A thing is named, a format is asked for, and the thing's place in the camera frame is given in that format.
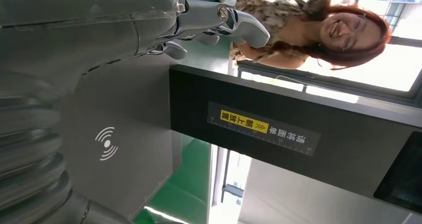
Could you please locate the black and yellow ruler label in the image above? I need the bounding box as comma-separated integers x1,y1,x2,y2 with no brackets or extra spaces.
207,101,321,156

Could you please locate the person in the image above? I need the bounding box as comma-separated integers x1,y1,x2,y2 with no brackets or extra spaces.
229,0,392,71

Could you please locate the black scanner column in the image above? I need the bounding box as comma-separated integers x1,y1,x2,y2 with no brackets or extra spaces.
169,64,422,215

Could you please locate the dark scanner screen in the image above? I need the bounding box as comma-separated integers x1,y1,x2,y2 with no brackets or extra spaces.
373,131,422,214

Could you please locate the black scanner base plate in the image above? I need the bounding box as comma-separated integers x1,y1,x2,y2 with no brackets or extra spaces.
54,56,183,221

